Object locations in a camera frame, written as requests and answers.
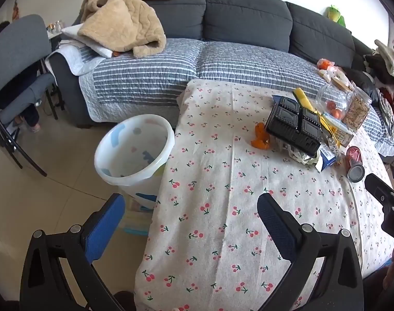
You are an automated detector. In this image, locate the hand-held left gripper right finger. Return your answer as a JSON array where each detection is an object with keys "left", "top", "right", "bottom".
[{"left": 257, "top": 193, "right": 365, "bottom": 311}]

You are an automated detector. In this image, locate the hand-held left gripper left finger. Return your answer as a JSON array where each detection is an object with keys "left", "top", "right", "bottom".
[{"left": 19, "top": 193, "right": 126, "bottom": 311}]

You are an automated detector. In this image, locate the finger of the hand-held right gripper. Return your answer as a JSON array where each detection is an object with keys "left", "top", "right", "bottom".
[{"left": 364, "top": 173, "right": 394, "bottom": 207}]

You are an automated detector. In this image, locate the red drink can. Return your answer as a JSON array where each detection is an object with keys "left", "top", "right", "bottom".
[{"left": 345, "top": 146, "right": 366, "bottom": 182}]

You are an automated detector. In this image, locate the blue white carton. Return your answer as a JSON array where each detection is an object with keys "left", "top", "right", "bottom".
[{"left": 314, "top": 145, "right": 342, "bottom": 173}]

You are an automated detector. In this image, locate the white yellow snack box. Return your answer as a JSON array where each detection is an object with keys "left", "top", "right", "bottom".
[{"left": 323, "top": 113, "right": 355, "bottom": 147}]

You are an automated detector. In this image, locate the snack wrapper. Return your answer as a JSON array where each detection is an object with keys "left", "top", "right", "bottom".
[{"left": 286, "top": 141, "right": 321, "bottom": 166}]

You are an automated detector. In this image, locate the white patterned plastic bin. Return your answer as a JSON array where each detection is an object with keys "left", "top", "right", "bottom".
[{"left": 94, "top": 114, "right": 176, "bottom": 210}]

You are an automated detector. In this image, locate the orange peel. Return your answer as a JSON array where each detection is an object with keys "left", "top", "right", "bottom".
[
  {"left": 251, "top": 137, "right": 273, "bottom": 150},
  {"left": 254, "top": 122, "right": 270, "bottom": 138}
]

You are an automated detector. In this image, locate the black plastic tray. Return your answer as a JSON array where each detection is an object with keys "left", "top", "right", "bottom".
[{"left": 266, "top": 95, "right": 323, "bottom": 158}]

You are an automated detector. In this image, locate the yellow packet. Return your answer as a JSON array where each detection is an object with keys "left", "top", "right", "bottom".
[{"left": 292, "top": 87, "right": 342, "bottom": 148}]

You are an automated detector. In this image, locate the person's right hand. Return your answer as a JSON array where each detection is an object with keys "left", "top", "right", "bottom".
[{"left": 382, "top": 249, "right": 394, "bottom": 294}]

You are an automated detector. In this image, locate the cherry print tablecloth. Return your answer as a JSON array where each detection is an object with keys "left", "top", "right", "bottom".
[{"left": 134, "top": 79, "right": 394, "bottom": 311}]

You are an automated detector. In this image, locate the grey knitted blanket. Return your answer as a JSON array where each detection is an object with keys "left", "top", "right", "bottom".
[{"left": 377, "top": 90, "right": 394, "bottom": 138}]

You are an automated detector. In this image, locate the glass jar of biscuit sticks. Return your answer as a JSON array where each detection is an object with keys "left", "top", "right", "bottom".
[{"left": 344, "top": 87, "right": 373, "bottom": 134}]

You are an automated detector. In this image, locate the round glass jar wooden lid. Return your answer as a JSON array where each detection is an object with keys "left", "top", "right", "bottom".
[{"left": 315, "top": 78, "right": 353, "bottom": 121}]

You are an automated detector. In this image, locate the black cushion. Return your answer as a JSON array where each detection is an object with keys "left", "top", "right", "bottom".
[{"left": 342, "top": 66, "right": 380, "bottom": 106}]

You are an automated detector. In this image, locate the plastic bag of oranges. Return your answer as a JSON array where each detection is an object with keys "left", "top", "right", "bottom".
[{"left": 316, "top": 58, "right": 357, "bottom": 92}]

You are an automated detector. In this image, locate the pile of clothes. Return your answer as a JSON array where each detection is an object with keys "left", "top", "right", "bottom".
[{"left": 362, "top": 38, "right": 394, "bottom": 127}]

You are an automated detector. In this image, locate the grey white striped quilt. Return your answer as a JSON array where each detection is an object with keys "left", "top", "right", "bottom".
[{"left": 79, "top": 37, "right": 394, "bottom": 157}]

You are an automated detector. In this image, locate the light grey quilted cover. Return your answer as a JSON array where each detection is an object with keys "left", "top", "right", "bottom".
[{"left": 47, "top": 40, "right": 99, "bottom": 76}]

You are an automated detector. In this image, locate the green plush toy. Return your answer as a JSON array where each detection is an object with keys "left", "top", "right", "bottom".
[{"left": 326, "top": 5, "right": 346, "bottom": 28}]

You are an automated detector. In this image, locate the white pillow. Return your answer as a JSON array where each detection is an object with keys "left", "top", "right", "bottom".
[{"left": 60, "top": 24, "right": 115, "bottom": 59}]

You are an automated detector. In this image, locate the white side table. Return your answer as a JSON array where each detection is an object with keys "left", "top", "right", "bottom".
[{"left": 46, "top": 27, "right": 70, "bottom": 59}]

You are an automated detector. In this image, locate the grey office chair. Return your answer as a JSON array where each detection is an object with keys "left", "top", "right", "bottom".
[{"left": 0, "top": 13, "right": 60, "bottom": 178}]

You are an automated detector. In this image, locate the beige fleece blanket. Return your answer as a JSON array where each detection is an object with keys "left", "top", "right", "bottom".
[{"left": 77, "top": 0, "right": 182, "bottom": 59}]

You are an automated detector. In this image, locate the dark grey sofa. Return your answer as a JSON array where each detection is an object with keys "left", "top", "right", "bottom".
[{"left": 50, "top": 0, "right": 379, "bottom": 128}]

